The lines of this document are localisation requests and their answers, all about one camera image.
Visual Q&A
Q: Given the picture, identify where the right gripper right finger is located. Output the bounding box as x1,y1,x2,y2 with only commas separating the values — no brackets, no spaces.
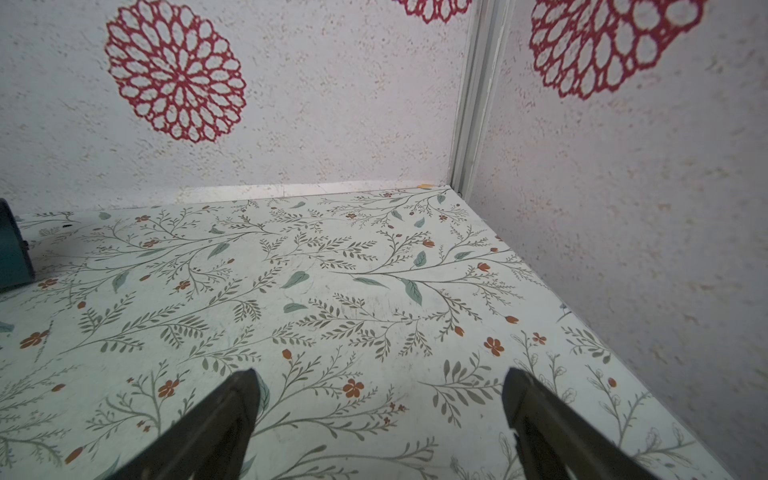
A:
501,368,654,480

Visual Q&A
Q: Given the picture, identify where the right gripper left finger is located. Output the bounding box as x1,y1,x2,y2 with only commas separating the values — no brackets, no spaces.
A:
110,369,262,479

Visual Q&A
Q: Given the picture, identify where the teal alarm clock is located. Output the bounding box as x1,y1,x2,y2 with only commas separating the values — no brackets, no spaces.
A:
0,199,35,292

